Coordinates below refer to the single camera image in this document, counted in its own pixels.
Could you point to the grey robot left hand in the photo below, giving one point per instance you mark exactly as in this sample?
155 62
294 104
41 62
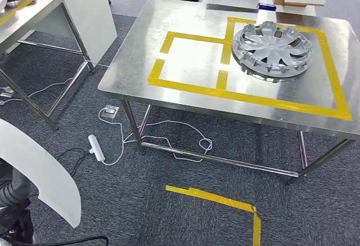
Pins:
21 188

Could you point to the white curved plastic part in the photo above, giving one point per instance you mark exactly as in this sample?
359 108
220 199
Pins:
42 169

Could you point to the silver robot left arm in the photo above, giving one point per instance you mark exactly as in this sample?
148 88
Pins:
13 222

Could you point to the stainless steel workbench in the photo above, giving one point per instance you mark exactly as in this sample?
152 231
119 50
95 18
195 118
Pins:
135 76

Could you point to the yellow workbench tape marking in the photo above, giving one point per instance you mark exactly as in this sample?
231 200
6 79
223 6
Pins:
253 99

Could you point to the steel floor socket plate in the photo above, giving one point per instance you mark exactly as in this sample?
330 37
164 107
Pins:
7 94
110 111

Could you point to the white power strip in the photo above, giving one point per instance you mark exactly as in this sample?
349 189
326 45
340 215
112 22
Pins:
96 148

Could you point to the stainless steel table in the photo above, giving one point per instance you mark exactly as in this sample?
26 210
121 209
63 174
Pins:
42 5

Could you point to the grey plastic hubcap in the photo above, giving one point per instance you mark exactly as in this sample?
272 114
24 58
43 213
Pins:
269 50

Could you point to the blue cylinder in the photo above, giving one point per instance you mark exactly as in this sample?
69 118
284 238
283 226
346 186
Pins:
267 7

